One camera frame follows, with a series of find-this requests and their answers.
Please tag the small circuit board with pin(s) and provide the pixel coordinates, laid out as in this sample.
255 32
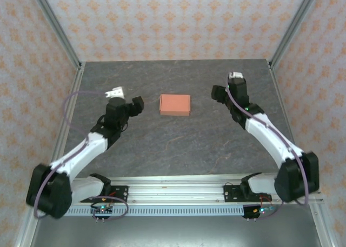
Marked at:
266 209
104 210

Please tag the left small circuit board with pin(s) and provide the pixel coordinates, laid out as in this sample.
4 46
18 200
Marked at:
104 210

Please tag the aluminium frame post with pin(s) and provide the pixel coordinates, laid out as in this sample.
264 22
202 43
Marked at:
56 25
296 25

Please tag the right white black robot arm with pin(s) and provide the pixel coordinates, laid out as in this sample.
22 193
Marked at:
266 144

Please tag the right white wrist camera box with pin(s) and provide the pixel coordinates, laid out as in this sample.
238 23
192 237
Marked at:
235 75

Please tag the aluminium mounting rail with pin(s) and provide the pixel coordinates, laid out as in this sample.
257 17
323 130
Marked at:
175 193

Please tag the grey metal shelf panel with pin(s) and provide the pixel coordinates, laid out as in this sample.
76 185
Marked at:
175 230

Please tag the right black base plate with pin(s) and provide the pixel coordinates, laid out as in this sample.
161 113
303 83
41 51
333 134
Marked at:
232 194

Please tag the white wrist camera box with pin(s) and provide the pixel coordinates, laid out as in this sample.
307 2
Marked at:
117 92
235 75

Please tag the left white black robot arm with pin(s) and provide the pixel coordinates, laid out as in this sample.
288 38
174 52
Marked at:
86 153

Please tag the aluminium table side rail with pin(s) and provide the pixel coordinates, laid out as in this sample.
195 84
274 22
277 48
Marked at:
77 82
276 82

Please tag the aluminium frame leg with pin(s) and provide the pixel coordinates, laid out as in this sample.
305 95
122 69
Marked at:
321 228
27 230

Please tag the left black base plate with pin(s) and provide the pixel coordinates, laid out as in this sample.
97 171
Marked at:
121 194

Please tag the orange paper box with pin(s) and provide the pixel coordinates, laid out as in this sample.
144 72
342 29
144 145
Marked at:
175 104

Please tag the right small circuit board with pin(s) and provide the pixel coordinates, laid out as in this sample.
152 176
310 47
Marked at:
266 209

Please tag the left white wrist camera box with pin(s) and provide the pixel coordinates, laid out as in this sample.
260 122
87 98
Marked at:
117 92

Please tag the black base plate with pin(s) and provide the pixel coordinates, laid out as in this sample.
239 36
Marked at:
121 194
232 194

